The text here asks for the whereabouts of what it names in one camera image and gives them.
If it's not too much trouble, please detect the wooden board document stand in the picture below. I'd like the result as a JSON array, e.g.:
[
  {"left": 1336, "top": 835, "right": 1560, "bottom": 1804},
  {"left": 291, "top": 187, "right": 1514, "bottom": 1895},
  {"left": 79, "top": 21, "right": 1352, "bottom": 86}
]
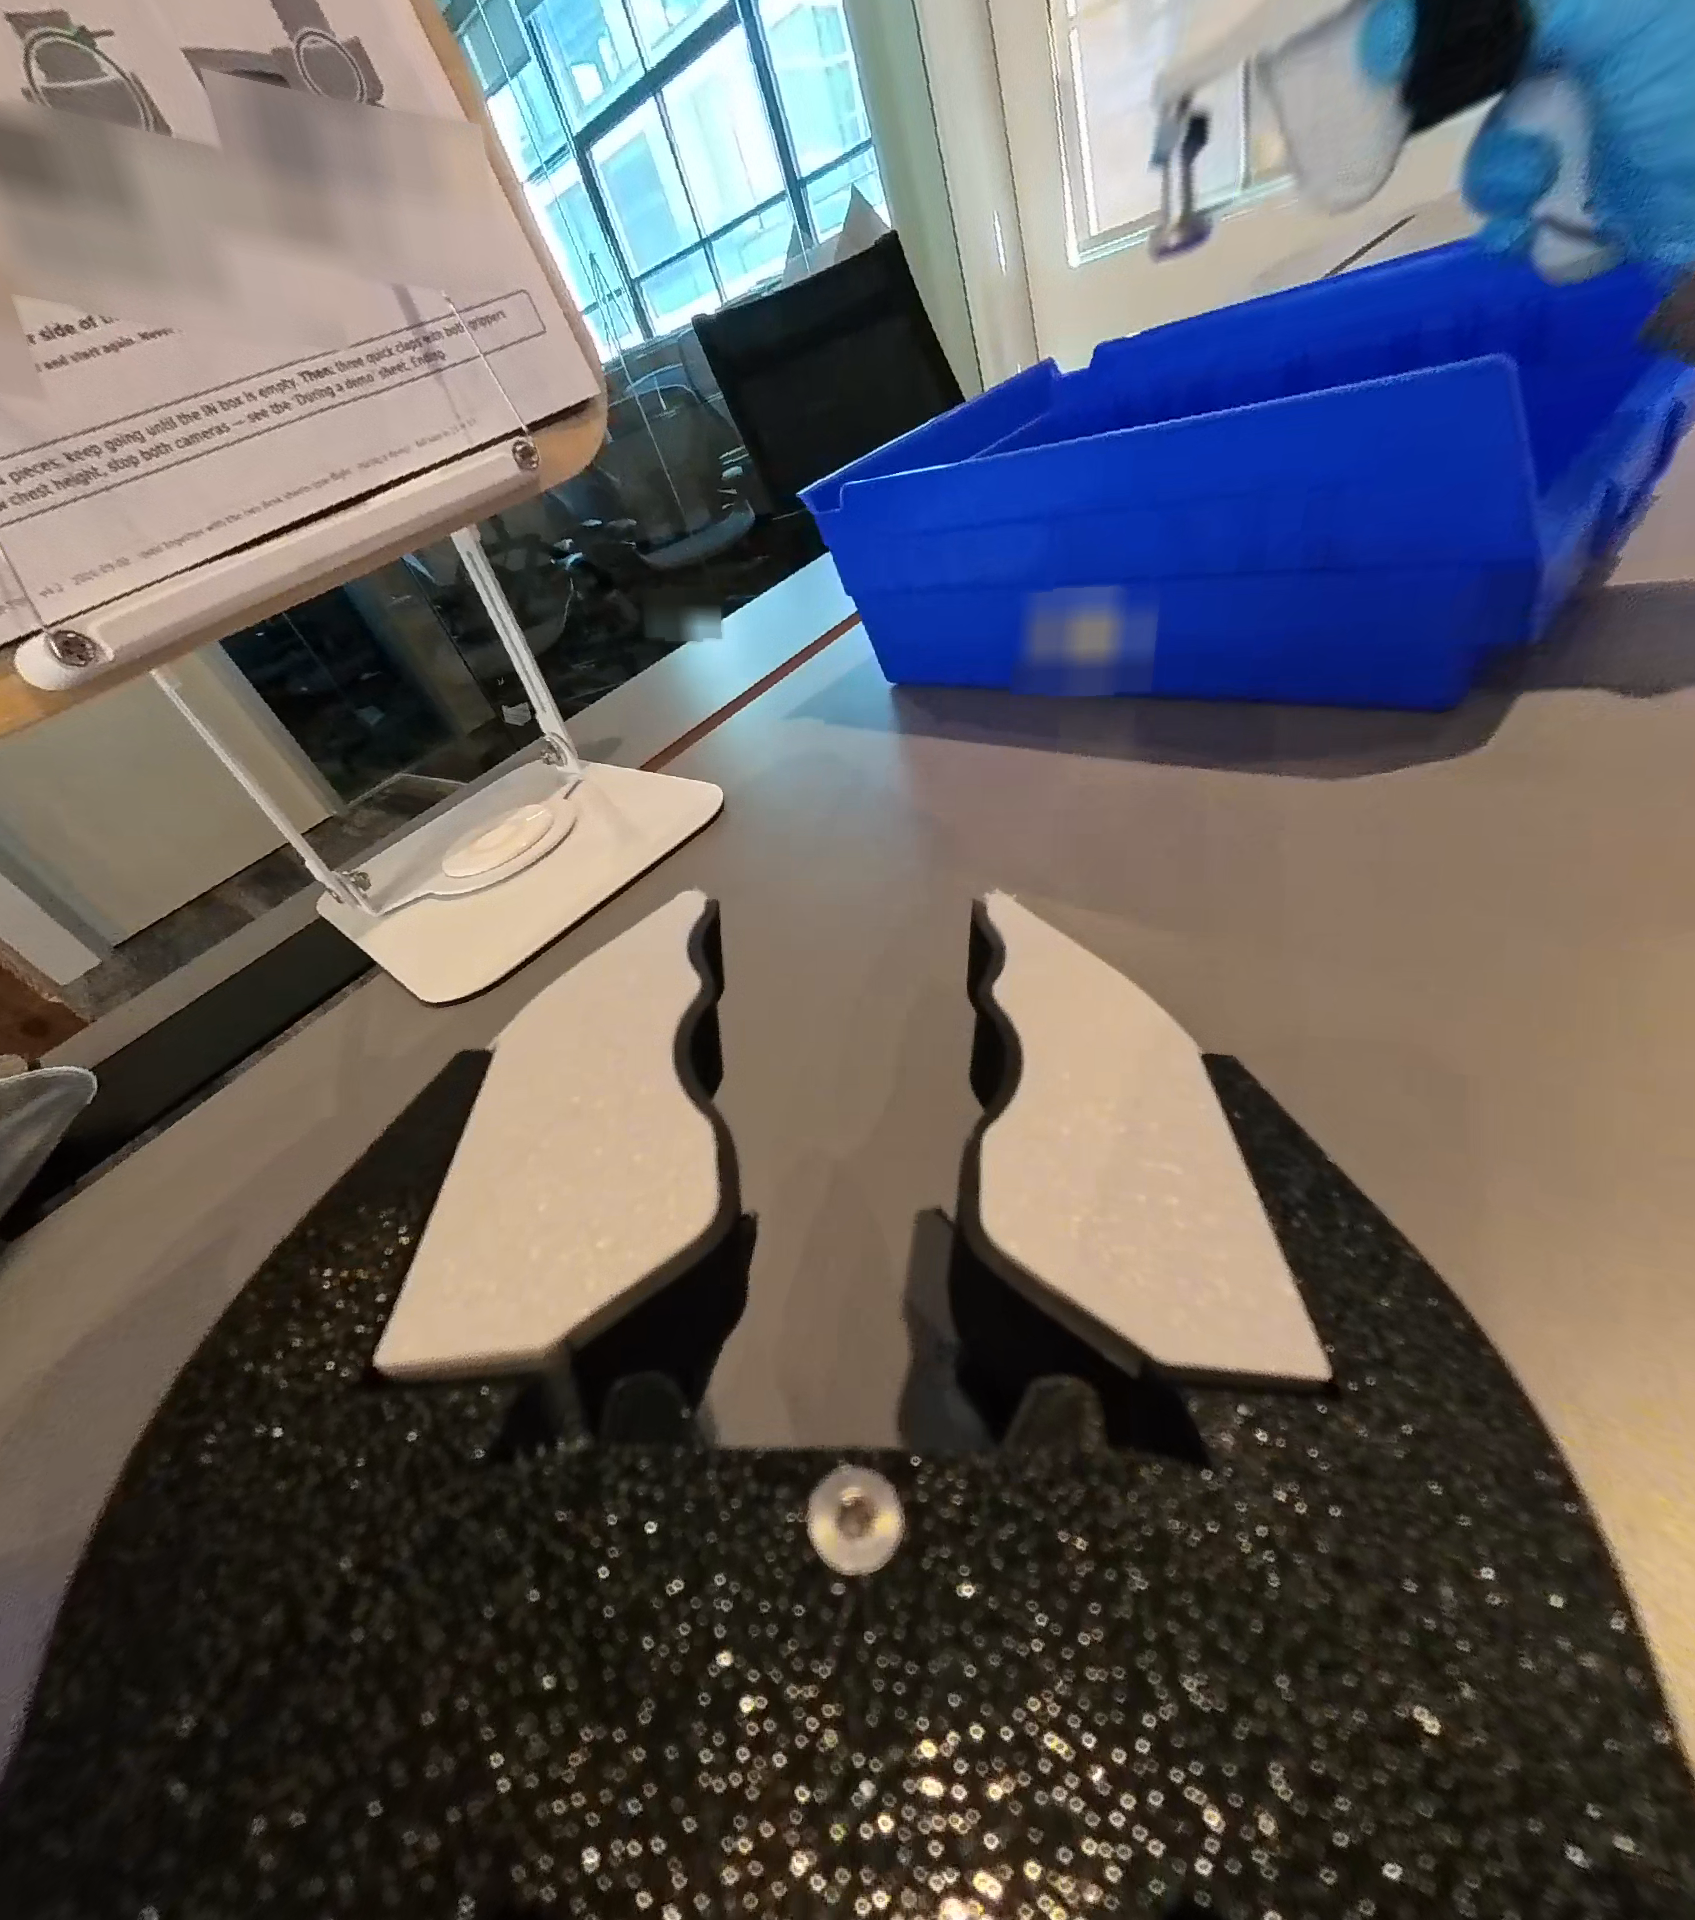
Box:
[{"left": 0, "top": 0, "right": 726, "bottom": 1009}]

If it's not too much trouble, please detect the blue plastic bin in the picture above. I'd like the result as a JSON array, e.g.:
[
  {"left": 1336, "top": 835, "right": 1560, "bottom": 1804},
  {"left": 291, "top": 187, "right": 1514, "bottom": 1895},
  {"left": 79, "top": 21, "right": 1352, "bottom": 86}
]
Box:
[{"left": 798, "top": 236, "right": 1695, "bottom": 713}]

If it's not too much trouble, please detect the person's right hand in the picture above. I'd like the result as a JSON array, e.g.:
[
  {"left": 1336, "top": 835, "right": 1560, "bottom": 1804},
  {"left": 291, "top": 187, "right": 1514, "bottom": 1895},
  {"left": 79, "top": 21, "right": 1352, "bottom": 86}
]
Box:
[{"left": 1350, "top": 0, "right": 1695, "bottom": 291}]

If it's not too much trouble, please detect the black office chair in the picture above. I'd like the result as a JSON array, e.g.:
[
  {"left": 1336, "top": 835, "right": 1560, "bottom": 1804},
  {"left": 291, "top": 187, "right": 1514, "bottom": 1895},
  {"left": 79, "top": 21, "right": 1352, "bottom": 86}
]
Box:
[{"left": 692, "top": 228, "right": 984, "bottom": 564}]

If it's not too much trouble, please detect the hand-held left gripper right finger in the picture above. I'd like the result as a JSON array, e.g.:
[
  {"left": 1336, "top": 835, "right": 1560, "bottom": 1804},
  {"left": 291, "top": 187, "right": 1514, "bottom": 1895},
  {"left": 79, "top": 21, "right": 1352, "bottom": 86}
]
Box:
[{"left": 952, "top": 888, "right": 1336, "bottom": 1387}]

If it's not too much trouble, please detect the printed instruction sheet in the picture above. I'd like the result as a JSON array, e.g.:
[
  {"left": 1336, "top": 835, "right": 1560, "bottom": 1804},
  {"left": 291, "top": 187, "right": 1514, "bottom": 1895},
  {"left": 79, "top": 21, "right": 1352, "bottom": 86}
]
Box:
[{"left": 0, "top": 0, "right": 604, "bottom": 667}]

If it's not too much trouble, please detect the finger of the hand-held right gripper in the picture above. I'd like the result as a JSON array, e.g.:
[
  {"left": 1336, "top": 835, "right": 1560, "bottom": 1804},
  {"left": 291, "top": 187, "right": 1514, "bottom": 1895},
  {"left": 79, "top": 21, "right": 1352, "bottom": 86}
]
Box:
[{"left": 1152, "top": 0, "right": 1408, "bottom": 211}]

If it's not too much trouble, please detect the grey office chair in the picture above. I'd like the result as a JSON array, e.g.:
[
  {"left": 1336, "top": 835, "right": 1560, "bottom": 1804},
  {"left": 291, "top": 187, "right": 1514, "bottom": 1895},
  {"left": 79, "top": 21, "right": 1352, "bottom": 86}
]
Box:
[{"left": 548, "top": 451, "right": 730, "bottom": 602}]

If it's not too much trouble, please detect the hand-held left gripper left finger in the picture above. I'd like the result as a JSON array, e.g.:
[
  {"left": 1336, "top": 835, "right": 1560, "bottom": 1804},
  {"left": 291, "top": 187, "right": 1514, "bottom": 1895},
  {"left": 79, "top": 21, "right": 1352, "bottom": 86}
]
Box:
[{"left": 373, "top": 888, "right": 762, "bottom": 1391}]

